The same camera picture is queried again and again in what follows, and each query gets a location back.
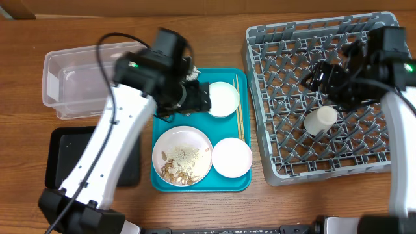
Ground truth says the white bowl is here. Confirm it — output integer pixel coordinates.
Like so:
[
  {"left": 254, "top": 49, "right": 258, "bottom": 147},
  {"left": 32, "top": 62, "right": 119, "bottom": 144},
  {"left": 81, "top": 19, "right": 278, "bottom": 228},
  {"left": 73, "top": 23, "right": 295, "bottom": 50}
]
[{"left": 209, "top": 81, "right": 240, "bottom": 118}]

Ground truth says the white paper cup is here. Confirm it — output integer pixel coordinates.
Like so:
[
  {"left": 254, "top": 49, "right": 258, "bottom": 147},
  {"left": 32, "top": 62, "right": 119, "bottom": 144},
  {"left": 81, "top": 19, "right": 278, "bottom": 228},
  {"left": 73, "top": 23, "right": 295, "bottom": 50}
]
[{"left": 304, "top": 106, "right": 338, "bottom": 136}]

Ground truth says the pink small bowl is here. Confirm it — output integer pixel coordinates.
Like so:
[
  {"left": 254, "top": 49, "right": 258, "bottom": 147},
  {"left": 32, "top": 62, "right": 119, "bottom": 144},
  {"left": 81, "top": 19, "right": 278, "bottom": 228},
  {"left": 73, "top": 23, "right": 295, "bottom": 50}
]
[{"left": 212, "top": 138, "right": 253, "bottom": 179}]

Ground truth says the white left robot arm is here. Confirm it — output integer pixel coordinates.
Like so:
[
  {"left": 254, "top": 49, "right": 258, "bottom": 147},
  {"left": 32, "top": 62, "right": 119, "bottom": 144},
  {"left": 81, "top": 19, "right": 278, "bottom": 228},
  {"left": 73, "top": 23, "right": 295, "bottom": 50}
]
[{"left": 38, "top": 28, "right": 211, "bottom": 233}]

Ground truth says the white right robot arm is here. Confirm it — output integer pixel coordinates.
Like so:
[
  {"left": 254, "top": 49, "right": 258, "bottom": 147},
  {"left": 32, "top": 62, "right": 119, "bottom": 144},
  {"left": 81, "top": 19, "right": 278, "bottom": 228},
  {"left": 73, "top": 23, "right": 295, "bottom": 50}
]
[{"left": 301, "top": 26, "right": 415, "bottom": 233}]

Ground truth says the grey dishwasher rack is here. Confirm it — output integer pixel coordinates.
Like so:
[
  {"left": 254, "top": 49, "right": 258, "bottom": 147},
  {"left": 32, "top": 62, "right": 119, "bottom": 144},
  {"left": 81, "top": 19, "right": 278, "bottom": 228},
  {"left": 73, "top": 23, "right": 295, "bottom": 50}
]
[{"left": 242, "top": 12, "right": 415, "bottom": 186}]

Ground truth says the crumpled white tissue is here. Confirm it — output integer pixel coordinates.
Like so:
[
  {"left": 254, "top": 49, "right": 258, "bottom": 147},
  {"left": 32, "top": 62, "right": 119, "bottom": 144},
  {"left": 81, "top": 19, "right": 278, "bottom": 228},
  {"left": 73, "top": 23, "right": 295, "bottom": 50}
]
[{"left": 186, "top": 66, "right": 201, "bottom": 81}]

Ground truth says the wooden chopstick left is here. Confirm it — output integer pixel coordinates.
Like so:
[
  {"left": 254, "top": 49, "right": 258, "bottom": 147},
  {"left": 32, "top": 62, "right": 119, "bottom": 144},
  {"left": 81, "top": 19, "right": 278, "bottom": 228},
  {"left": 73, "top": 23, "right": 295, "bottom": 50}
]
[{"left": 233, "top": 79, "right": 242, "bottom": 140}]

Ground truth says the wooden chopstick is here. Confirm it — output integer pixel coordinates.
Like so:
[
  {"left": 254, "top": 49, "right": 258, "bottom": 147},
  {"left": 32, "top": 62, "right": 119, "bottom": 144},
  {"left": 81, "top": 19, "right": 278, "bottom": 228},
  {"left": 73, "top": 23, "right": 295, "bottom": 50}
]
[
  {"left": 235, "top": 75, "right": 245, "bottom": 141},
  {"left": 233, "top": 79, "right": 242, "bottom": 140}
]

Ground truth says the wooden chopstick right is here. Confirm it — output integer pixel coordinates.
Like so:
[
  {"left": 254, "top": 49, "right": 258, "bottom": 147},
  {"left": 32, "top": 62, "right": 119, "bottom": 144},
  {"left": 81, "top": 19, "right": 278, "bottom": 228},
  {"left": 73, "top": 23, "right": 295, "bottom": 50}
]
[{"left": 235, "top": 75, "right": 245, "bottom": 141}]

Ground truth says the teal plastic tray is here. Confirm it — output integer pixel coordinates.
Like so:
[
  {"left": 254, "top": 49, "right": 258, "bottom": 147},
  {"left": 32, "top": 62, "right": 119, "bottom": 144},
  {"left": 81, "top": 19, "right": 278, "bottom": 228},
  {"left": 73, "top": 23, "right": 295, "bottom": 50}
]
[{"left": 150, "top": 68, "right": 252, "bottom": 192}]

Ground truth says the pink plate with food scraps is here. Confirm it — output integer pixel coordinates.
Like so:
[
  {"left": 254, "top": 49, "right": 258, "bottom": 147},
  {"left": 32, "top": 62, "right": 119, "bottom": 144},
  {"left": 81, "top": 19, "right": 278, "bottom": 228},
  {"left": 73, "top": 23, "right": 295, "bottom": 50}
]
[{"left": 152, "top": 126, "right": 213, "bottom": 187}]

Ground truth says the clear plastic bin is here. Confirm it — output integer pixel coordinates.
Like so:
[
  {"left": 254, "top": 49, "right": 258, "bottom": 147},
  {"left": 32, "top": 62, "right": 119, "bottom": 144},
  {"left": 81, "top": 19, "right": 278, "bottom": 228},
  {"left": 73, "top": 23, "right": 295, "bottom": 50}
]
[{"left": 42, "top": 41, "right": 156, "bottom": 120}]

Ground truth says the black plastic tray bin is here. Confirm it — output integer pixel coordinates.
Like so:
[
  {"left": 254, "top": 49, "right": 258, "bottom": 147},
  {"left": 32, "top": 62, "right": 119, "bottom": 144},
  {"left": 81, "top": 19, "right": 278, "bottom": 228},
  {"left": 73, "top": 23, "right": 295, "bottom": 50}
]
[{"left": 45, "top": 126, "right": 141, "bottom": 189}]

